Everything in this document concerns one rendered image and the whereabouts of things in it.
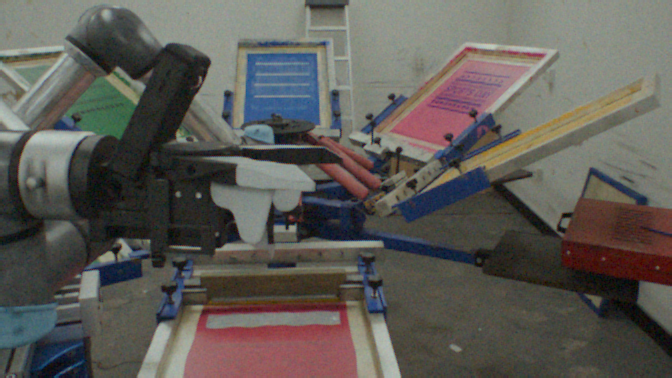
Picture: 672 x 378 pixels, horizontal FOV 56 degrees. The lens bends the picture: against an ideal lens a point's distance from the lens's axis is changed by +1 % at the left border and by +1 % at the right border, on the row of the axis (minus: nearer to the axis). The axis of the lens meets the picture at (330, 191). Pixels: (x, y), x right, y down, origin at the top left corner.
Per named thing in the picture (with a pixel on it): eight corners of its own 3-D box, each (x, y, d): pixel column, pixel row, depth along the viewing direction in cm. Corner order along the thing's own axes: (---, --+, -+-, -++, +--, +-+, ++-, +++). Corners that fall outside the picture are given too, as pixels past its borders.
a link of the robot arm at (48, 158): (69, 127, 55) (9, 134, 48) (118, 129, 55) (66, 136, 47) (73, 209, 57) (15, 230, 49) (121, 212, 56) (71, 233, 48)
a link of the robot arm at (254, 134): (236, 126, 163) (266, 122, 167) (239, 166, 166) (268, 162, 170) (248, 131, 156) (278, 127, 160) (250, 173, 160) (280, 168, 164)
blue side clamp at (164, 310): (177, 336, 164) (175, 312, 162) (157, 336, 164) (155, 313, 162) (194, 285, 193) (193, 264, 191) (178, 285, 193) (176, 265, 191)
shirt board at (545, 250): (638, 271, 220) (641, 250, 217) (634, 323, 185) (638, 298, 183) (304, 214, 277) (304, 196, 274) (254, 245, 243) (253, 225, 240)
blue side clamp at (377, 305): (386, 329, 167) (387, 306, 165) (368, 330, 167) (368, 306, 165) (372, 280, 196) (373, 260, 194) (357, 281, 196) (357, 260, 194)
